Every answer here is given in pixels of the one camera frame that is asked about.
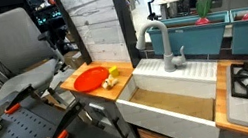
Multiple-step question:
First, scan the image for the black vertical post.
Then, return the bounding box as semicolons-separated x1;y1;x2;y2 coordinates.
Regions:
109;0;144;70

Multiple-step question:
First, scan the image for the white toy sink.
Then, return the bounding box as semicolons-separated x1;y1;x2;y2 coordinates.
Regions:
108;46;231;138

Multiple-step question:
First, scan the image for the orange plate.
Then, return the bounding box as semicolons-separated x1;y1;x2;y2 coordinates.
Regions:
71;64;113;94

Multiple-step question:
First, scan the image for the cream toy food piece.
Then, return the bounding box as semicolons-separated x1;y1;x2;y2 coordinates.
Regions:
100;73;120;92

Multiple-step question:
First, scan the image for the grey faucet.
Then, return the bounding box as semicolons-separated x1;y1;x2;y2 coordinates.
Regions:
132;15;189;78

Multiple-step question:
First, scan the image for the long teal planter box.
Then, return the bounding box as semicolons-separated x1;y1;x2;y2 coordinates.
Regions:
146;8;237;66

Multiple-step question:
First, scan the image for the grey office chair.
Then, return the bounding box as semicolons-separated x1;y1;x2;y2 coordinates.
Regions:
0;1;72;102

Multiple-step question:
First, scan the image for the small black orange clamp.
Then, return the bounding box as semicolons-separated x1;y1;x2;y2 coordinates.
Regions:
0;83;39;116

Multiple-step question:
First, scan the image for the yellow toy block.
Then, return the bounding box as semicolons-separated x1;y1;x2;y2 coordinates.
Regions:
108;65;120;78

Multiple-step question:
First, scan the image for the cardboard box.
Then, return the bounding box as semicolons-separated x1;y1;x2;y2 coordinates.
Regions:
62;48;87;72

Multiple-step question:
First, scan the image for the large black orange clamp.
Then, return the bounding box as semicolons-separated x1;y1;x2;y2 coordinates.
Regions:
38;99;89;138

